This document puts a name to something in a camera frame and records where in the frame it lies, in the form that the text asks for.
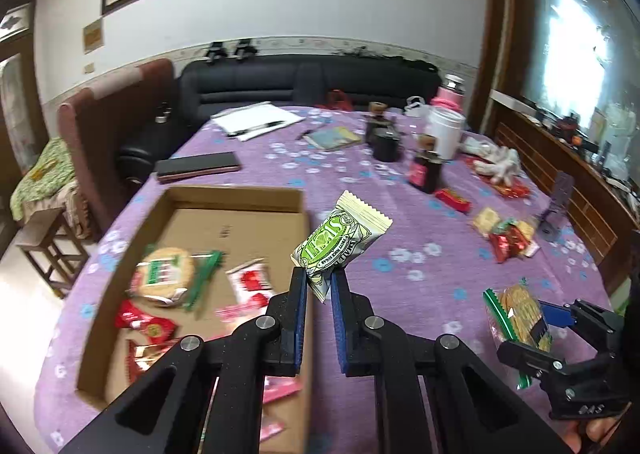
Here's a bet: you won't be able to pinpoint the dark red gold snack pack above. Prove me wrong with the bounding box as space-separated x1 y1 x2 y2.
126 339 176 384

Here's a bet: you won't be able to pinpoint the green floral cloth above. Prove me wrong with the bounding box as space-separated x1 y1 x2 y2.
10 137 75 221

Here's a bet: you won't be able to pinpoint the purple phone stand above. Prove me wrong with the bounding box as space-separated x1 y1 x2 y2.
537 171 574 243

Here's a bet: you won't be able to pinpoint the round cracker pack green stripe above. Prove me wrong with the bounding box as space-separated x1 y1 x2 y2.
127 247 224 312

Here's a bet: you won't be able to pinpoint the yellow biscuit pack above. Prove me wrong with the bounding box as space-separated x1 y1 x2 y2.
515 220 536 243
472 207 501 238

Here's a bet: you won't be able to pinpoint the black leather sofa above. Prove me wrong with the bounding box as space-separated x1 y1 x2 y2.
115 55 442 189

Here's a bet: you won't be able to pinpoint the red candy bar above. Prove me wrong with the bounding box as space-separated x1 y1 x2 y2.
434 188 472 213

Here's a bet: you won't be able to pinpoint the white plastic jar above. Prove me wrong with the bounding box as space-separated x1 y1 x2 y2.
425 106 465 160

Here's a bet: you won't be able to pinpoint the black tea tin rear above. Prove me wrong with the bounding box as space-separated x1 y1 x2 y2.
364 102 401 162

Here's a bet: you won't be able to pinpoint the red foil bag under gloves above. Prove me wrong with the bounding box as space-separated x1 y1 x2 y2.
465 157 530 199

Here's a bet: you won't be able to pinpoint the person's hand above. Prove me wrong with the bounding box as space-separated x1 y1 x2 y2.
563 417 634 453

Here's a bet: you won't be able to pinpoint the green white cookie pack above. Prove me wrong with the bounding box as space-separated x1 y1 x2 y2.
291 191 393 303

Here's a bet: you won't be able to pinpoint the small book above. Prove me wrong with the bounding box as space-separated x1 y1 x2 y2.
303 127 362 151

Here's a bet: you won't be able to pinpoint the brown armchair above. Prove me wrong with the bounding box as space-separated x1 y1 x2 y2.
56 58 175 234

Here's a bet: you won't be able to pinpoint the shallow cardboard box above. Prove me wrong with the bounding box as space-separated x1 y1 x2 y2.
76 185 312 453

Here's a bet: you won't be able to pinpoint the white red small sachet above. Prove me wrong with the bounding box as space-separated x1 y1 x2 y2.
521 240 540 258

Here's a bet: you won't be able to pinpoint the pink long snack pack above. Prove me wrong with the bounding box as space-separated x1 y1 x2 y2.
262 376 303 404

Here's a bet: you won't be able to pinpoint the pink thermos bottle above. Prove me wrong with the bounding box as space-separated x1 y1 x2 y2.
431 73 465 112

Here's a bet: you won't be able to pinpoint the white work gloves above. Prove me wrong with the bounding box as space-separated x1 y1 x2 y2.
459 137 521 173

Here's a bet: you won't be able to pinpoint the black smartphone in case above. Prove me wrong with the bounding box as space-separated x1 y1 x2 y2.
154 151 242 183

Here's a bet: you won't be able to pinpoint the red crinkled candy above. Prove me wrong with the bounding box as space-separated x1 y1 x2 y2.
114 300 178 344

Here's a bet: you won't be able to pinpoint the wooden stool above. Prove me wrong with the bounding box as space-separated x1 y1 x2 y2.
15 208 89 299

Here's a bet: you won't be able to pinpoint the red shiny snack pack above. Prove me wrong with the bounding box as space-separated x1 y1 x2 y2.
488 225 529 263

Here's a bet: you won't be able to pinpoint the white paper stack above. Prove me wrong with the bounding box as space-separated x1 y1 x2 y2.
210 102 304 142

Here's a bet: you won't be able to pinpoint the black pen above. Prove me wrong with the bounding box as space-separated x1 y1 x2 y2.
227 120 283 137

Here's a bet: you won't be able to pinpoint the purple floral tablecloth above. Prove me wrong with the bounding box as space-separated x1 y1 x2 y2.
35 106 608 453

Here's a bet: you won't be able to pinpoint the black tea tin red label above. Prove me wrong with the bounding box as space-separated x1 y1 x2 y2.
408 134 442 194

